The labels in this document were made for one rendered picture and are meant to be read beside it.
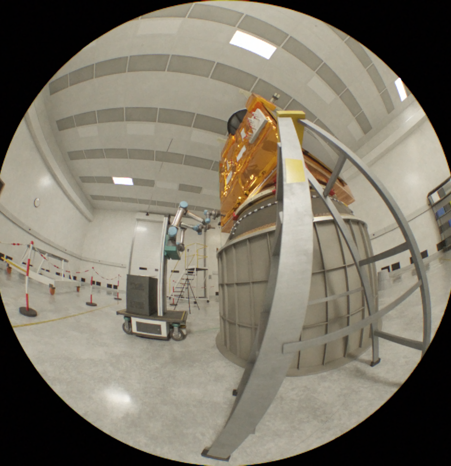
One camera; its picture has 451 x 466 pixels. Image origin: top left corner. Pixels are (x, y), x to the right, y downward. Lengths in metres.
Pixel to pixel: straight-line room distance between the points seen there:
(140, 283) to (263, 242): 1.54
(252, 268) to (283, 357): 0.93
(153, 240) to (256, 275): 8.41
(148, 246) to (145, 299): 7.36
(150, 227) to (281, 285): 9.36
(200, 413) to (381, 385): 0.97
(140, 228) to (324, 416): 9.86
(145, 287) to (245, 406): 1.73
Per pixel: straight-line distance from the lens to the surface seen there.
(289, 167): 0.43
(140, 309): 1.98
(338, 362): 1.32
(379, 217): 6.49
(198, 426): 0.90
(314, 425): 0.91
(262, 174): 1.65
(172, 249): 1.83
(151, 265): 8.87
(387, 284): 3.93
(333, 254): 1.14
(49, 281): 4.30
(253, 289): 1.16
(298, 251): 0.30
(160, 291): 1.97
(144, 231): 9.47
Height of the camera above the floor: 0.76
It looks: 21 degrees up
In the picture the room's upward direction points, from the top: 2 degrees counter-clockwise
